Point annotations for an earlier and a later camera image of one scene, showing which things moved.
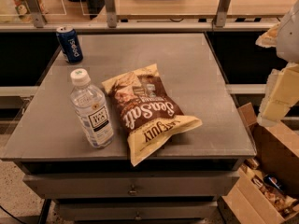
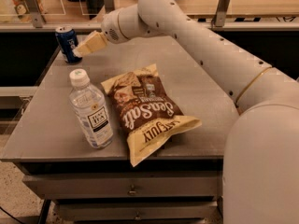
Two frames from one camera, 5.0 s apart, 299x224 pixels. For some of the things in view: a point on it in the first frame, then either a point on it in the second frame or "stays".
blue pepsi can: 70,44 stays
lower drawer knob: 137,216 stays
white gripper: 289,36 → 110,28
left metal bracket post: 34,7 stays
